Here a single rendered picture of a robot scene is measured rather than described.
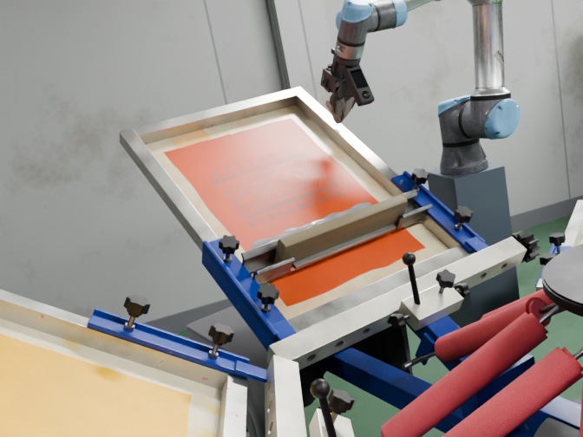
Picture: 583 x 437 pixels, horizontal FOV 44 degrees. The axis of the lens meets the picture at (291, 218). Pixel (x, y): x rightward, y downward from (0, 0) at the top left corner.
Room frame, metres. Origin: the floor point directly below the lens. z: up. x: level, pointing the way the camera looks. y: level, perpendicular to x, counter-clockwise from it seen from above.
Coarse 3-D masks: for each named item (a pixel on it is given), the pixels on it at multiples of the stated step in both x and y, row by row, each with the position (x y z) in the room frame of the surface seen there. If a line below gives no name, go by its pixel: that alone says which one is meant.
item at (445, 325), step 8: (440, 320) 1.35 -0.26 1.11; (448, 320) 1.35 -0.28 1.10; (424, 328) 1.34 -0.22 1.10; (432, 328) 1.33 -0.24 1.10; (440, 328) 1.33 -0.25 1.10; (448, 328) 1.34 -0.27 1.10; (456, 328) 1.34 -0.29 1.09; (432, 336) 1.33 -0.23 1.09; (440, 336) 1.31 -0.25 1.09; (432, 352) 1.33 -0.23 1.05; (440, 360) 1.32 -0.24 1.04; (456, 360) 1.27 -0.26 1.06; (448, 368) 1.30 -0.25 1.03
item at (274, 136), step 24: (288, 120) 2.10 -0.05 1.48; (240, 144) 1.97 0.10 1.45; (264, 144) 1.98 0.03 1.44; (288, 144) 1.99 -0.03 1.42; (312, 144) 2.00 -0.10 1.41; (336, 168) 1.91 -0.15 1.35; (360, 192) 1.83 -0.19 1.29; (312, 216) 1.73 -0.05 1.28; (384, 240) 1.67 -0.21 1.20; (408, 240) 1.68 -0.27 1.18; (360, 264) 1.59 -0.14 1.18; (384, 264) 1.60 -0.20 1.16
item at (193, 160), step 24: (216, 144) 1.96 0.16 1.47; (192, 168) 1.86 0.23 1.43; (216, 192) 1.78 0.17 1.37; (216, 216) 1.70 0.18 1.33; (288, 216) 1.72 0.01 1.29; (240, 240) 1.63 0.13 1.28; (312, 264) 1.58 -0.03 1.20; (336, 264) 1.59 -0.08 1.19; (288, 288) 1.51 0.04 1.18; (312, 288) 1.51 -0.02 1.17
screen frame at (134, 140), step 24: (264, 96) 2.13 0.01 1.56; (288, 96) 2.15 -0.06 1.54; (168, 120) 1.98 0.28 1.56; (192, 120) 1.99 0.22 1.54; (216, 120) 2.03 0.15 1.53; (312, 120) 2.10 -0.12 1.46; (144, 144) 1.87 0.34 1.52; (360, 144) 1.96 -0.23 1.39; (144, 168) 1.81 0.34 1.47; (384, 168) 1.88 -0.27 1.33; (168, 192) 1.71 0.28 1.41; (192, 216) 1.64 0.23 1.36; (432, 264) 1.56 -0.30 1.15; (360, 288) 1.48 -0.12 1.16; (384, 288) 1.49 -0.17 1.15; (312, 312) 1.41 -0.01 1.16; (336, 312) 1.41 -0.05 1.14
